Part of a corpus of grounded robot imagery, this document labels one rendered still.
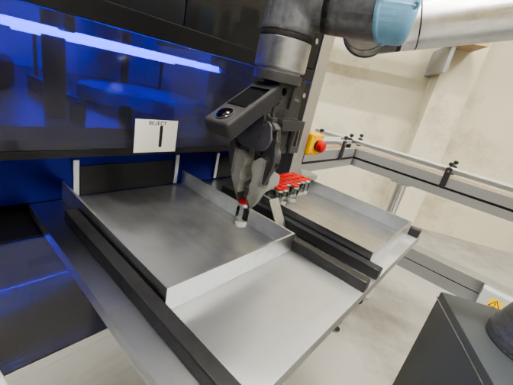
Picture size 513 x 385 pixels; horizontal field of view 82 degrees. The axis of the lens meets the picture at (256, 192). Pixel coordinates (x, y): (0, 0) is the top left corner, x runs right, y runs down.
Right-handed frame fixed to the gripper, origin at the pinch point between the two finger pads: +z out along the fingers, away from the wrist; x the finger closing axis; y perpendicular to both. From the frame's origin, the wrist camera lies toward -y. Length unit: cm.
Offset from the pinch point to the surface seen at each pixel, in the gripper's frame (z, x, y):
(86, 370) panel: 46, 19, -17
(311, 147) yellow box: -2, 19, 51
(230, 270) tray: 6.9, -6.9, -7.6
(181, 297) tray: 7.7, -6.9, -15.8
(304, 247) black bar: 6.9, -9.2, 8.3
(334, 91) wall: -26, 132, 268
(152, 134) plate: -5.7, 19.0, -6.1
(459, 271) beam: 42, -33, 121
